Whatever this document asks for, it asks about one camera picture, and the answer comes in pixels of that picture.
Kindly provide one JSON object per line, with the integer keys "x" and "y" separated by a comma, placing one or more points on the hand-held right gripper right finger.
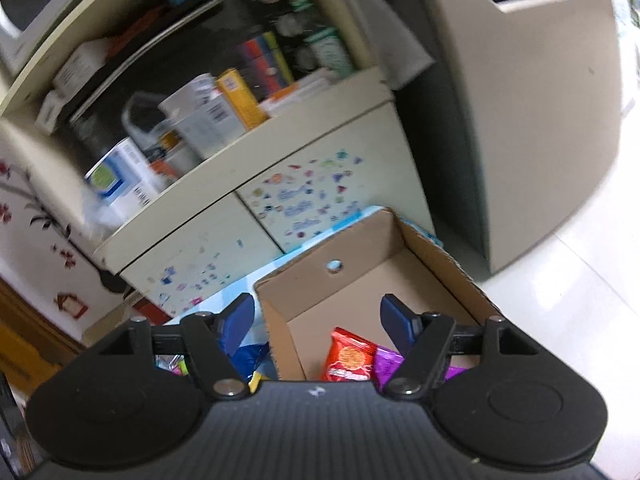
{"x": 397, "y": 321}

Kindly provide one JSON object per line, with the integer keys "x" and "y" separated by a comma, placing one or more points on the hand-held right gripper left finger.
{"x": 237, "y": 321}

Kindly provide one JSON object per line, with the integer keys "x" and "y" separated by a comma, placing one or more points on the blue snack packet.
{"x": 252, "y": 357}

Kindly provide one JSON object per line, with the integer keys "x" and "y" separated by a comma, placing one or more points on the purple snack packet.
{"x": 386, "y": 366}

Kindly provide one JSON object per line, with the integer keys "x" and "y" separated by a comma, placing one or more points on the red snack packet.
{"x": 347, "y": 355}

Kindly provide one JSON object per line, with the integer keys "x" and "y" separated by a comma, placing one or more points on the brown cardboard box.
{"x": 350, "y": 280}

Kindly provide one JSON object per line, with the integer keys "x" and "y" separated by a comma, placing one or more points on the yellow snack packet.
{"x": 254, "y": 381}

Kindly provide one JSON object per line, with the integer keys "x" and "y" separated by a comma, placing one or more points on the cabinet door with few stickers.
{"x": 200, "y": 255}

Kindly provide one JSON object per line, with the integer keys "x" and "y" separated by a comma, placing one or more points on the dark red box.
{"x": 150, "y": 312}

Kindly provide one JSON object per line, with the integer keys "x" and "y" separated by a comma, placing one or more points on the cream wooden cabinet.
{"x": 210, "y": 195}

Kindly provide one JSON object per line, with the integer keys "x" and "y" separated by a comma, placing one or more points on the cabinet door with many stickers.
{"x": 320, "y": 180}

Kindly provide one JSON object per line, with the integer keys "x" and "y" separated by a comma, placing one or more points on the orange packet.
{"x": 165, "y": 170}

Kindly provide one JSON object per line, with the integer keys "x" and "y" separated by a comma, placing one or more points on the white and blue box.
{"x": 120, "y": 175}

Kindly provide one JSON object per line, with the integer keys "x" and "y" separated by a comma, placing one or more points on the small yellow carton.
{"x": 171, "y": 141}

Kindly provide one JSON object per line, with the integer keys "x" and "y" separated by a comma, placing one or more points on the white box with barcode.
{"x": 210, "y": 115}

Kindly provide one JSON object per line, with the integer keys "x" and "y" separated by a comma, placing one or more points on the yellow box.
{"x": 241, "y": 96}

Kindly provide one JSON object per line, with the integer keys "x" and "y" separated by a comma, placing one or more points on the flat orange and white box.
{"x": 295, "y": 95}

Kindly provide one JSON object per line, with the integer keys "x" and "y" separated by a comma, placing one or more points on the white refrigerator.
{"x": 525, "y": 110}

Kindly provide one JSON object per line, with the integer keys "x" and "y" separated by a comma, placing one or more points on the pack of coloured markers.
{"x": 265, "y": 60}

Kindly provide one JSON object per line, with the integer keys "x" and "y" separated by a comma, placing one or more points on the green label bottle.
{"x": 327, "y": 51}

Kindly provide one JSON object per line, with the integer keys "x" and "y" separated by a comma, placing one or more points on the small white box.
{"x": 80, "y": 65}
{"x": 49, "y": 110}

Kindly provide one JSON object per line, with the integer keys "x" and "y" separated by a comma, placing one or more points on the white hanging towel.
{"x": 385, "y": 35}

